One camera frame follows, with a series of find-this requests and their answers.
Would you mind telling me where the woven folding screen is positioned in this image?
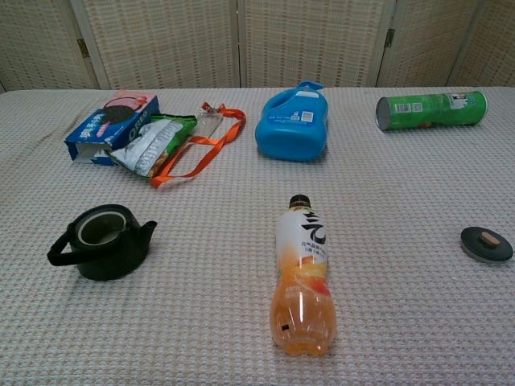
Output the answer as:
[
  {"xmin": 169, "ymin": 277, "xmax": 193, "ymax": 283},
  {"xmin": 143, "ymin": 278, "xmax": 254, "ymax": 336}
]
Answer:
[{"xmin": 0, "ymin": 0, "xmax": 515, "ymax": 94}]

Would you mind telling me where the clear badge holder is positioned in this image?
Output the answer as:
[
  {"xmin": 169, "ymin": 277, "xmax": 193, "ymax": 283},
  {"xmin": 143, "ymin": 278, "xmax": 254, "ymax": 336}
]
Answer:
[{"xmin": 196, "ymin": 108, "xmax": 225, "ymax": 140}]

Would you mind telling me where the orange lanyard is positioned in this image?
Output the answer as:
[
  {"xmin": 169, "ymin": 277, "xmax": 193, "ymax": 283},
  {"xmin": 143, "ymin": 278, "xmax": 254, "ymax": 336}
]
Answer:
[{"xmin": 150, "ymin": 102, "xmax": 247, "ymax": 189}]

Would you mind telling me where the black cast iron teapot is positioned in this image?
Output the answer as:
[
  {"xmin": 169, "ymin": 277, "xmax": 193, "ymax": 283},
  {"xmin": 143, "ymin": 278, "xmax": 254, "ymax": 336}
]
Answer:
[{"xmin": 47, "ymin": 203, "xmax": 159, "ymax": 281}]

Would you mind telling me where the orange juice plastic bottle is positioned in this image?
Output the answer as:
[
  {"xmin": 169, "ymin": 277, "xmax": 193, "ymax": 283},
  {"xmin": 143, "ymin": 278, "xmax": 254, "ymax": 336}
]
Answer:
[{"xmin": 269, "ymin": 194, "xmax": 338, "ymax": 358}]

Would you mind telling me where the black lid with cork knob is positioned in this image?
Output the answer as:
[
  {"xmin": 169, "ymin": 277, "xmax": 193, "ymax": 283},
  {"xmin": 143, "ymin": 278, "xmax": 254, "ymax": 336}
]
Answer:
[{"xmin": 460, "ymin": 226, "xmax": 514, "ymax": 265}]

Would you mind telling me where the blue Oreo cookie box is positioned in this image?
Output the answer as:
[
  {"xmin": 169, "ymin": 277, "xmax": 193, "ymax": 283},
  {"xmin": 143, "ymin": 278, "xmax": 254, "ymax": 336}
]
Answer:
[{"xmin": 64, "ymin": 89, "xmax": 161, "ymax": 166}]

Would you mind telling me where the green silver snack bag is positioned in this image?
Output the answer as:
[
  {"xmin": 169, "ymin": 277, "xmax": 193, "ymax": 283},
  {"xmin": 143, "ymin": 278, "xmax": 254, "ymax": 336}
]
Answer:
[{"xmin": 105, "ymin": 114, "xmax": 198, "ymax": 179}]

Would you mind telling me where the beige woven tablecloth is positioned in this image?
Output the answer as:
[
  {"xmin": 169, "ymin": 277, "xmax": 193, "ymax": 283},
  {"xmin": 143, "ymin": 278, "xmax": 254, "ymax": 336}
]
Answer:
[{"xmin": 0, "ymin": 86, "xmax": 515, "ymax": 386}]

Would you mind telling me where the green chips can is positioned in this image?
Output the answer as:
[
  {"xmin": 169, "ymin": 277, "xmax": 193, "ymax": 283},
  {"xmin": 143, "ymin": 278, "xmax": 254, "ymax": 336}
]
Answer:
[{"xmin": 375, "ymin": 90, "xmax": 489, "ymax": 133}]

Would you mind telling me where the blue detergent bottle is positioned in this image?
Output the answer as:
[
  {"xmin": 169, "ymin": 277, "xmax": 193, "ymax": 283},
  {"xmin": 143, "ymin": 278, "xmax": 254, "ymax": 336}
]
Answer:
[{"xmin": 254, "ymin": 80, "xmax": 331, "ymax": 163}]

